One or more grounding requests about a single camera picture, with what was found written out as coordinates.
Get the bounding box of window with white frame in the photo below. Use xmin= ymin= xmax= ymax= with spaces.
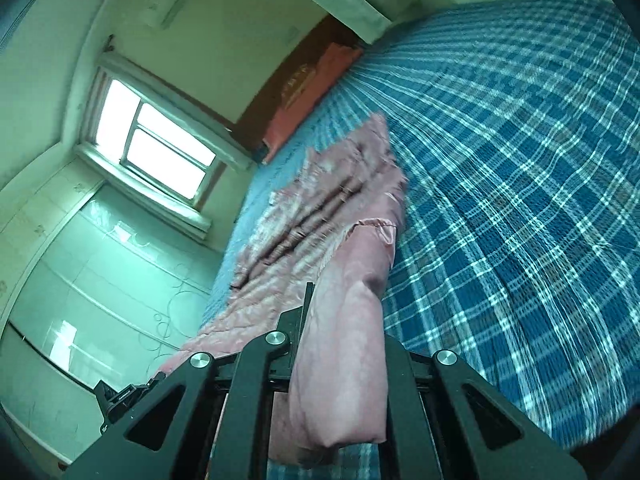
xmin=75 ymin=52 xmax=253 ymax=243

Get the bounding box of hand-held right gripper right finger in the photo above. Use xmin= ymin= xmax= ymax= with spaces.
xmin=383 ymin=334 xmax=587 ymax=480

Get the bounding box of red pillow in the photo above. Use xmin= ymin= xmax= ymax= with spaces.
xmin=261 ymin=42 xmax=365 ymax=165

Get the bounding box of wardrobe with glass doors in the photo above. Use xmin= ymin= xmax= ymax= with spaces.
xmin=0 ymin=155 xmax=226 ymax=466

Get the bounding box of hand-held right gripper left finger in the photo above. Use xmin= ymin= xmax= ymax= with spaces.
xmin=59 ymin=282 xmax=316 ymax=480

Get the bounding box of brown wooden headboard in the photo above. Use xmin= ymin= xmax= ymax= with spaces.
xmin=235 ymin=14 xmax=366 ymax=153

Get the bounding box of pink puffer jacket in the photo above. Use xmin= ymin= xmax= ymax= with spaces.
xmin=156 ymin=112 xmax=408 ymax=467

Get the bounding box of blue plaid bed sheet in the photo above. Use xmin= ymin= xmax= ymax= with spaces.
xmin=197 ymin=0 xmax=640 ymax=480

